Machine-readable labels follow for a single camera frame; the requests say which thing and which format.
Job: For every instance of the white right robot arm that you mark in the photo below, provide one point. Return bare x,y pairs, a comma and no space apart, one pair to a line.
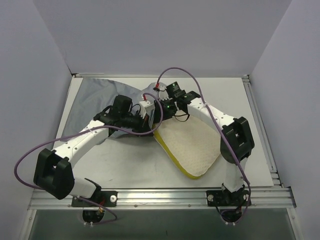
236,139

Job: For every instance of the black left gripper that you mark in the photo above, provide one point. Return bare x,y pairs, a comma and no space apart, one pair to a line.
145,124

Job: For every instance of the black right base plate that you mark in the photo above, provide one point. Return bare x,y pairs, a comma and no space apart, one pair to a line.
225,198

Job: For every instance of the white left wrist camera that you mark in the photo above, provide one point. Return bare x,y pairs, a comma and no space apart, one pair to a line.
146,107

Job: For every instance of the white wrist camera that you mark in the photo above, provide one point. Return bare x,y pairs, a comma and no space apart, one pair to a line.
146,107
162,93

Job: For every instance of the grey pillowcase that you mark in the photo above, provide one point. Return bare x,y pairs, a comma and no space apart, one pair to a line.
95,94

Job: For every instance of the aluminium right side rail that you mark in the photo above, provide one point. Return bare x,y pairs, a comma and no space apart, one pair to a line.
261,131

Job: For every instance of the aluminium rail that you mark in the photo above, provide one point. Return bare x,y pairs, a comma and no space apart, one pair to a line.
261,131
175,198

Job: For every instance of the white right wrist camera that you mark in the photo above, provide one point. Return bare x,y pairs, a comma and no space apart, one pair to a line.
162,93

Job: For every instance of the aluminium front rail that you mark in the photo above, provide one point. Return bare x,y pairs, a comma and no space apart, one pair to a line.
175,198

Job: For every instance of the cream pillow yellow edge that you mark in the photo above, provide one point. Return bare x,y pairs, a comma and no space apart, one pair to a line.
192,146

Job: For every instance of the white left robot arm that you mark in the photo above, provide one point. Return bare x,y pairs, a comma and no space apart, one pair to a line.
54,168

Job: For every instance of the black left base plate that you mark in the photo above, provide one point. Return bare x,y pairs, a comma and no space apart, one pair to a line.
106,198

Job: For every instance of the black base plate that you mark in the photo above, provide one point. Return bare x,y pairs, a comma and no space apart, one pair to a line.
225,198
106,198

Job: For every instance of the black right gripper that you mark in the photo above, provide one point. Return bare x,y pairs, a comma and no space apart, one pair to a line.
158,114

